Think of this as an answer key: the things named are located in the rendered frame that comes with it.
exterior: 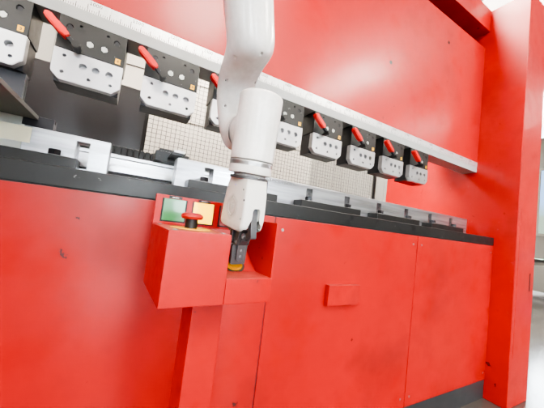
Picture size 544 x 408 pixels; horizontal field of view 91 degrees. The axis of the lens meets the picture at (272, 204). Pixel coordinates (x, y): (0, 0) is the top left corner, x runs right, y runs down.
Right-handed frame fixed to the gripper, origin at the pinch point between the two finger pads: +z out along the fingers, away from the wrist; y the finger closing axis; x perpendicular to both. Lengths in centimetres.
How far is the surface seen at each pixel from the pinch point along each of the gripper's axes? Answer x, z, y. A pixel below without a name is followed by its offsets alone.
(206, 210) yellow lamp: -4.2, -6.8, -10.0
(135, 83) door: -3, -98, -281
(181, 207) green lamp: -9.5, -6.9, -10.0
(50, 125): -36, -21, -42
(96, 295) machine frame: -22.3, 16.7, -22.1
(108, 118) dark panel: -24, -32, -95
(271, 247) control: 4.5, -2.7, 5.1
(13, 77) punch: -44, -30, -44
